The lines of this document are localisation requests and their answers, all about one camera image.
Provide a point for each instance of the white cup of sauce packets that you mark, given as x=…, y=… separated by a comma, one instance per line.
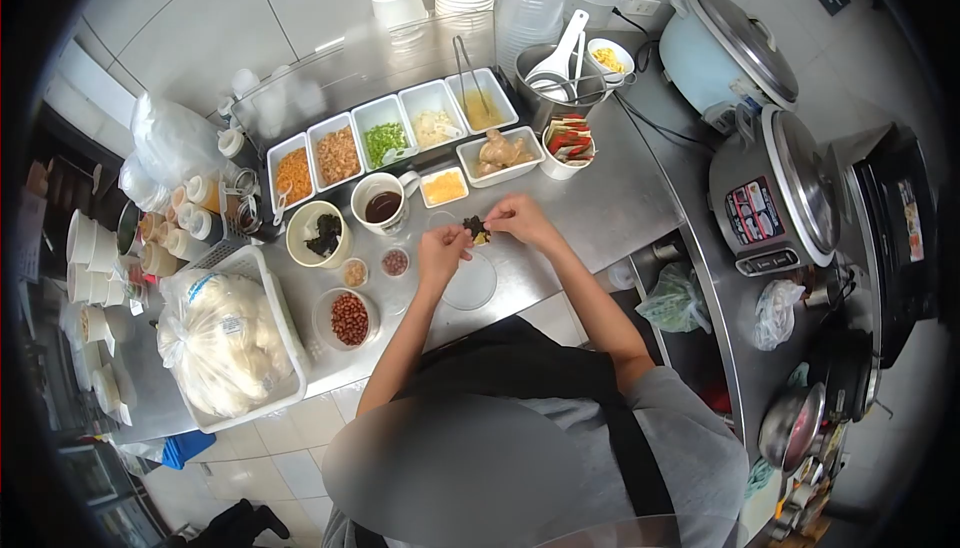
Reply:
x=568, y=144

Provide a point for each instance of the black pot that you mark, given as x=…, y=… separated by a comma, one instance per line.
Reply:
x=844, y=372

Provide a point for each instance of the person's legs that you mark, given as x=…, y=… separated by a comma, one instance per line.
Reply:
x=240, y=527

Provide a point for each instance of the white plastic bag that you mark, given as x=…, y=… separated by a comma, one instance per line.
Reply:
x=776, y=315

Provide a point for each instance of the white container of beige chunks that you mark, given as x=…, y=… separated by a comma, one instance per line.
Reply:
x=500, y=155

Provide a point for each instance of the white wall socket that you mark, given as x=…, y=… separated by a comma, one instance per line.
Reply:
x=642, y=6

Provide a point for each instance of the white plastic basket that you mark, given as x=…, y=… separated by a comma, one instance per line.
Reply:
x=289, y=368

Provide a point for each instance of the stack of clear plastic tubs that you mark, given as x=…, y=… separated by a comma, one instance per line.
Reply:
x=529, y=19

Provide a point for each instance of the clear plastic bags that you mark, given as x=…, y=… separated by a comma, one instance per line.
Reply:
x=165, y=150

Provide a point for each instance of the small cup of red peanuts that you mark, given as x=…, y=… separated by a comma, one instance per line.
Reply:
x=395, y=262

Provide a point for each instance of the person's left hand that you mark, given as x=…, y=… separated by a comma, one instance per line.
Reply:
x=439, y=259

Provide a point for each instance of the small white bowl of corn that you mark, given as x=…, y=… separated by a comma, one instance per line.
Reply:
x=609, y=60

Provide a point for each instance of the single white paper bowl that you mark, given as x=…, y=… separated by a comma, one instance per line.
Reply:
x=397, y=2

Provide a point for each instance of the dark seaweed piece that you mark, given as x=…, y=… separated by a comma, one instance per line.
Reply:
x=475, y=228

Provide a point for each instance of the white container of yellow sauce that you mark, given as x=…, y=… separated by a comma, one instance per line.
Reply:
x=482, y=107

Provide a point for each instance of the white container of orange bits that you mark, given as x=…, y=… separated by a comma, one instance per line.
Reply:
x=293, y=174

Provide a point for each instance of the white rice scoop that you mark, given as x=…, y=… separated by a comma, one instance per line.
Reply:
x=559, y=64

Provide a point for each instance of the clear acrylic shield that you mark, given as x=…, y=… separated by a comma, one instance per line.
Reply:
x=360, y=75

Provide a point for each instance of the stacks of white cups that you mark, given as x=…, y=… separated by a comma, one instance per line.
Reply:
x=90, y=255

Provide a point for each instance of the small clear plastic cup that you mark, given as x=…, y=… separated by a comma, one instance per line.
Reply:
x=442, y=220

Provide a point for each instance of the steel pot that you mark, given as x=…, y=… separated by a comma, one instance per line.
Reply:
x=540, y=102

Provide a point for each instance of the person's right index finger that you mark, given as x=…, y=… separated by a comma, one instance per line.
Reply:
x=499, y=210

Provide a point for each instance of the green plastic bag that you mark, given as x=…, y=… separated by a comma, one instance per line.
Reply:
x=675, y=300

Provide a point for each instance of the white container of green onion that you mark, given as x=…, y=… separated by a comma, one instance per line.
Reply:
x=384, y=141

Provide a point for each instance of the paper bowl with seaweed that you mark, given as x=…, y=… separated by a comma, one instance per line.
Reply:
x=319, y=234

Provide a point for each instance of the black appliance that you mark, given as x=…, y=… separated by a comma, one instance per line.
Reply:
x=892, y=233

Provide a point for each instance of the round clear plastic lid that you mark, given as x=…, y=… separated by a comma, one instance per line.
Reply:
x=470, y=284

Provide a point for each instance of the steel bowl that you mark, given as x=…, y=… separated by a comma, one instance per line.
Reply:
x=793, y=428

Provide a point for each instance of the blue cloth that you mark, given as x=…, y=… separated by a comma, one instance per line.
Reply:
x=186, y=447

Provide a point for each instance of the bag of white buns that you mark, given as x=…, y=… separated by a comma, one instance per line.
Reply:
x=221, y=342

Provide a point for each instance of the silver rice cooker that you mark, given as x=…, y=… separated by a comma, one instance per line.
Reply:
x=772, y=199

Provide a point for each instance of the person's body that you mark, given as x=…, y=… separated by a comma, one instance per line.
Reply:
x=682, y=458

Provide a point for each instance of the clear tub of peanuts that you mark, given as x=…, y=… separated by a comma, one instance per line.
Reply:
x=349, y=318

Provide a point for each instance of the metal tongs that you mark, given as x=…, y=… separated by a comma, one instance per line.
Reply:
x=469, y=75

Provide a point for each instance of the light blue rice cooker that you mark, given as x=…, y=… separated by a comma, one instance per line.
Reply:
x=712, y=60

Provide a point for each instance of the person's left fingers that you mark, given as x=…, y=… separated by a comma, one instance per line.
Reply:
x=457, y=235

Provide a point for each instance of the person's right thumb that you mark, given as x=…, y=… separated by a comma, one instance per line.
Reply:
x=498, y=231

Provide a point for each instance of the small square yellow-filled container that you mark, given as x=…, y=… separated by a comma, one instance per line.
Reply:
x=444, y=187

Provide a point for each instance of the white container of tan bits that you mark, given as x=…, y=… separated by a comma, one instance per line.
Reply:
x=337, y=154

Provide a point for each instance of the group of squeeze bottles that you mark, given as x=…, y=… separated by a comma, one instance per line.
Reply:
x=184, y=222

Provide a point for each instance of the small cup of tan bits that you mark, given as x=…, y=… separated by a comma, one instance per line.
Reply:
x=354, y=273

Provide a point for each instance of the white cup of dark sauce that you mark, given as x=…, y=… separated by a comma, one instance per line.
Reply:
x=382, y=204

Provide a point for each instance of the person's right hand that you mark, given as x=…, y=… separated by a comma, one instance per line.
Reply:
x=525, y=219

